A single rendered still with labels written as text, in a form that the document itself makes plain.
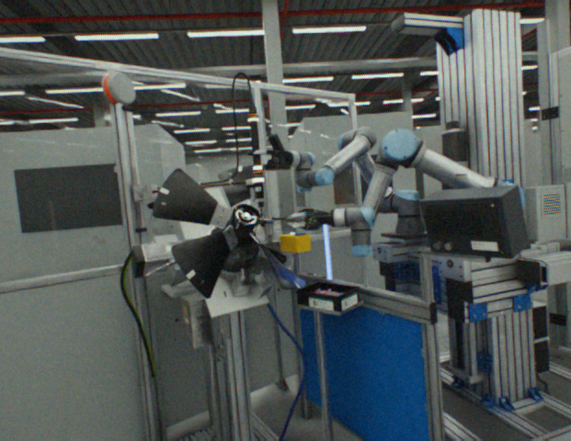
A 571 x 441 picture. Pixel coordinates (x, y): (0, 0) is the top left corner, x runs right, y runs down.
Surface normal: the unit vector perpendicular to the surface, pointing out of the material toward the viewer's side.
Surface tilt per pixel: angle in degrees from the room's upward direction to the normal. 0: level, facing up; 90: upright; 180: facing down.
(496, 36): 90
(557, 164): 90
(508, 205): 90
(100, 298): 90
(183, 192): 79
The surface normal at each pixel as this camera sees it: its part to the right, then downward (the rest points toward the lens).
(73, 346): 0.54, 0.00
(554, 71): -0.84, 0.10
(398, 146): -0.26, 0.00
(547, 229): 0.31, 0.03
